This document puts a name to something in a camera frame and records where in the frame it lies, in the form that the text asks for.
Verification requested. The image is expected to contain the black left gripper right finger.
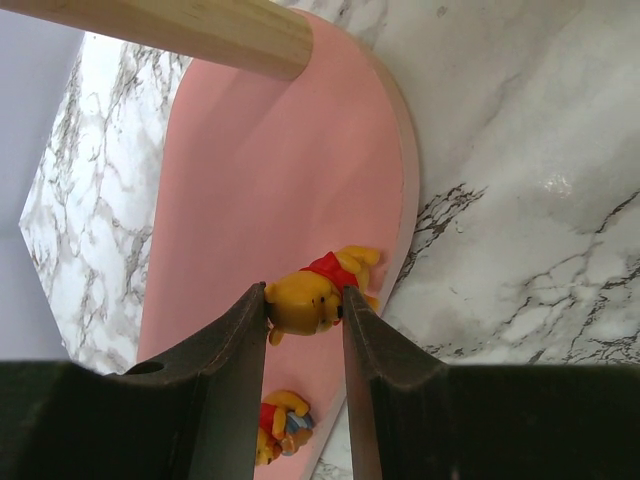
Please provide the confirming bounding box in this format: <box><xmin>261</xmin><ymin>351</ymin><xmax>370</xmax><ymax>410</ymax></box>
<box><xmin>343</xmin><ymin>287</ymin><xmax>639</xmax><ymax>479</ymax></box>

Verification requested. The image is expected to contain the orange bear toy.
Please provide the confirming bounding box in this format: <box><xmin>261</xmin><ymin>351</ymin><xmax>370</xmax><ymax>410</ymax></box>
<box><xmin>255</xmin><ymin>390</ymin><xmax>315</xmax><ymax>466</ymax></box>
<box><xmin>264</xmin><ymin>245</ymin><xmax>381</xmax><ymax>346</ymax></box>

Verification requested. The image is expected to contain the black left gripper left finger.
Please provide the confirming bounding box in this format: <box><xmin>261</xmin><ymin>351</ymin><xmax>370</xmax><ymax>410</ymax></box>
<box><xmin>1</xmin><ymin>283</ymin><xmax>266</xmax><ymax>479</ymax></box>

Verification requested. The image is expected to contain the pink three-tier shelf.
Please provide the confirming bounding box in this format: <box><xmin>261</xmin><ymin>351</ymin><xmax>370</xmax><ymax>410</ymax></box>
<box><xmin>2</xmin><ymin>1</ymin><xmax>419</xmax><ymax>479</ymax></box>

